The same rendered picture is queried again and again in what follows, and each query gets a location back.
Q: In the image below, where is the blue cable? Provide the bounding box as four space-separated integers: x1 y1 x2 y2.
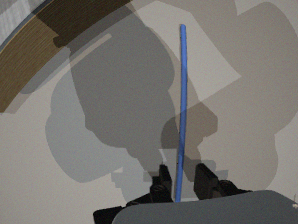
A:
175 24 187 202

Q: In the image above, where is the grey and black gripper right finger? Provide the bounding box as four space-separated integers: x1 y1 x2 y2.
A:
193 163 251 200

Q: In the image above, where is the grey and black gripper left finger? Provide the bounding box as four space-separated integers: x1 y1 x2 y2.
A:
93 165 173 224

